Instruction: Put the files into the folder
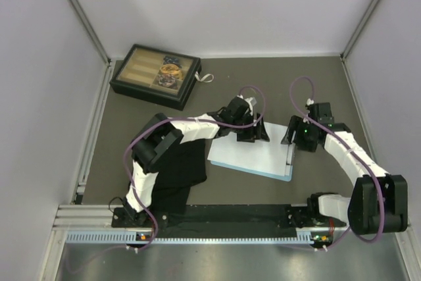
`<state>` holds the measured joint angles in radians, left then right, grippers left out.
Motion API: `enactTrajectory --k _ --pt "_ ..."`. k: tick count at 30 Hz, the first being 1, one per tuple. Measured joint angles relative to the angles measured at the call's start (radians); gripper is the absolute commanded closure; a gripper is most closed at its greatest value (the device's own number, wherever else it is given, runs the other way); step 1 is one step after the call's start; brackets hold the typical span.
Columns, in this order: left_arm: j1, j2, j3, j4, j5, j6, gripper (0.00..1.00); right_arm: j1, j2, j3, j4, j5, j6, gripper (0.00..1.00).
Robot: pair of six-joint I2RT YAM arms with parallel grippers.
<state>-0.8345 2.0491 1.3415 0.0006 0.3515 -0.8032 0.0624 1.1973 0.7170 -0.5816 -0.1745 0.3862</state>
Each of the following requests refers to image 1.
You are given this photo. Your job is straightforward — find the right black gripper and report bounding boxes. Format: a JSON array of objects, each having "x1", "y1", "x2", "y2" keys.
[{"x1": 282, "y1": 115, "x2": 318, "y2": 152}]

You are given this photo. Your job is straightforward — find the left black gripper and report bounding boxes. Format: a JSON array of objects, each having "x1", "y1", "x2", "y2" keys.
[{"x1": 231, "y1": 112, "x2": 268, "y2": 142}]

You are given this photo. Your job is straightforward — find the white paper sheet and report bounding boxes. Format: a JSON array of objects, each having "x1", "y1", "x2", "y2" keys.
[{"x1": 207, "y1": 123, "x2": 295, "y2": 182}]

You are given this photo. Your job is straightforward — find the light blue clipboard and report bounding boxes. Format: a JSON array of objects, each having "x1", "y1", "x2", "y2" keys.
[{"x1": 207, "y1": 149, "x2": 293, "y2": 182}]

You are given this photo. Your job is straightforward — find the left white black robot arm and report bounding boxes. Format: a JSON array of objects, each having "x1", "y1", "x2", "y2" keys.
[{"x1": 114, "y1": 95, "x2": 270, "y2": 226}]

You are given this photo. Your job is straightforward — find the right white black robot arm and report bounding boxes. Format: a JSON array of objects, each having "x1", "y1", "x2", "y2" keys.
[{"x1": 282, "y1": 99, "x2": 409, "y2": 236}]

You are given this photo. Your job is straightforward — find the black cloth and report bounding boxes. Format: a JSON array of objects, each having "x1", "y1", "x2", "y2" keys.
[{"x1": 149, "y1": 140, "x2": 207, "y2": 215}]

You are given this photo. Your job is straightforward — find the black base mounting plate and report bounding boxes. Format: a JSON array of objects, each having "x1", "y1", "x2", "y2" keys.
[{"x1": 111, "y1": 204, "x2": 348, "y2": 229}]

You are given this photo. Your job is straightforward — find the white ribbon tab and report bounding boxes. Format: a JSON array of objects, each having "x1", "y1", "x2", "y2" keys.
[{"x1": 195, "y1": 72, "x2": 214, "y2": 84}]

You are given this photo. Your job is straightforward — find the black compartment display box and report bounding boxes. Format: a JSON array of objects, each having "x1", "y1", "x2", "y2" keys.
[{"x1": 110, "y1": 44, "x2": 201, "y2": 111}]

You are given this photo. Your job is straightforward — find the yellow rubber bands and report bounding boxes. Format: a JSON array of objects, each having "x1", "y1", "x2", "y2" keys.
[{"x1": 160, "y1": 64, "x2": 184, "y2": 80}]

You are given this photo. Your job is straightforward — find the blue black small items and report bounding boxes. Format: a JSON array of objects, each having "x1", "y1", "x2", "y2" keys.
[{"x1": 163, "y1": 55, "x2": 180, "y2": 66}]

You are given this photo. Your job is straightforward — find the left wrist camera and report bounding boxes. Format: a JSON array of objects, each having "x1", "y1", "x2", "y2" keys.
[{"x1": 244, "y1": 97, "x2": 257, "y2": 115}]

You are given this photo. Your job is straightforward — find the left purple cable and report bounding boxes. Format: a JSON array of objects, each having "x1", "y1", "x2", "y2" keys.
[{"x1": 123, "y1": 86, "x2": 266, "y2": 251}]

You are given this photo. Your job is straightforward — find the dark mixed hair ties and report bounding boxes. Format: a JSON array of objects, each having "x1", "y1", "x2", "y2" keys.
[{"x1": 157, "y1": 75, "x2": 177, "y2": 88}]

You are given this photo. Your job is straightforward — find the right aluminium corner post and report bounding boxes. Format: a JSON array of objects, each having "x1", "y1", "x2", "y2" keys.
[{"x1": 340, "y1": 0, "x2": 382, "y2": 61}]

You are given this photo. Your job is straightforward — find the aluminium corner post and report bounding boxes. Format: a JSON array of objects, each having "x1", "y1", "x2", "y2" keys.
[
  {"x1": 340, "y1": 0, "x2": 382, "y2": 61},
  {"x1": 68, "y1": 0, "x2": 111, "y2": 64}
]

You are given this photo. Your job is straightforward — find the left aluminium corner post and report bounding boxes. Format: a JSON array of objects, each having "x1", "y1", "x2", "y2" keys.
[{"x1": 68, "y1": 0, "x2": 111, "y2": 64}]

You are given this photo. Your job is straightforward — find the aluminium front frame rail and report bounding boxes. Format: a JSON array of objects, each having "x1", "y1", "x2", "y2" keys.
[{"x1": 52, "y1": 201, "x2": 412, "y2": 232}]

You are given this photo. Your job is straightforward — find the grey slotted cable duct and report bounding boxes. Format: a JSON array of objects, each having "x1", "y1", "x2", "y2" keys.
[{"x1": 66, "y1": 231, "x2": 332, "y2": 245}]

